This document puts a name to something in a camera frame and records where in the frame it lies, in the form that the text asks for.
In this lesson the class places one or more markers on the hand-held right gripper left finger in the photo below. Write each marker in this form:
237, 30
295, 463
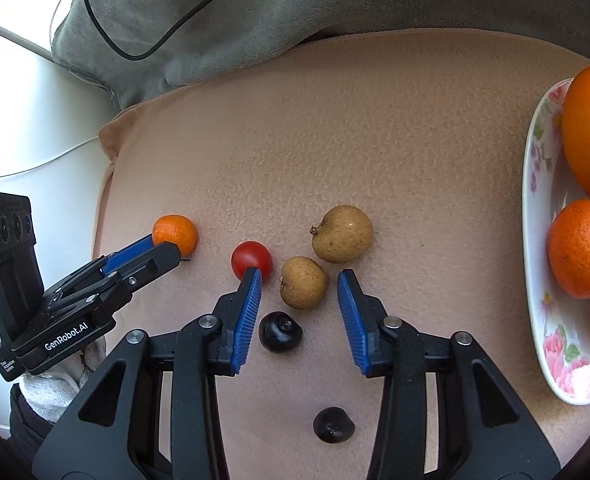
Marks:
247, 320

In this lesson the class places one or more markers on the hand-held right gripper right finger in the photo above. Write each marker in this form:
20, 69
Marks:
352, 325

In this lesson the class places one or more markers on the large rough-skinned tangerine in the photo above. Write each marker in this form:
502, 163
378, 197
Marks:
580, 250

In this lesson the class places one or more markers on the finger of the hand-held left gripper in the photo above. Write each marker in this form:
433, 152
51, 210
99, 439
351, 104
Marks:
155, 262
130, 252

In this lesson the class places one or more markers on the person's left forearm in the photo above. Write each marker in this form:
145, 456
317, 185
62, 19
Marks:
25, 427

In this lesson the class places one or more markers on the grey cushion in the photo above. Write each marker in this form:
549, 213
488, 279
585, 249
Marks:
325, 0

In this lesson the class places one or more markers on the beige mat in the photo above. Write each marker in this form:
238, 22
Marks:
375, 135

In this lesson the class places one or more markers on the floral white plate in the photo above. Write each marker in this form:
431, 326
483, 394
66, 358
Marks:
540, 200

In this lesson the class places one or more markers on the dark grape lower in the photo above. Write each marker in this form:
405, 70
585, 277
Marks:
333, 424

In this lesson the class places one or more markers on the small tangerine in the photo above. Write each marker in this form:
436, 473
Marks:
180, 230

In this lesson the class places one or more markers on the red cherry tomato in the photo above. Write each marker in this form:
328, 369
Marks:
251, 257

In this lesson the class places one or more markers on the person's left hand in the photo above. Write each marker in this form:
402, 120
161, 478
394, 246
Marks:
50, 395

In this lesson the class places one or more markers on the dark grape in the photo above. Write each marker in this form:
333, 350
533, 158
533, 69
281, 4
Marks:
333, 424
280, 331

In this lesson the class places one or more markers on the dark grape upper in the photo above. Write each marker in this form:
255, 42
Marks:
280, 331

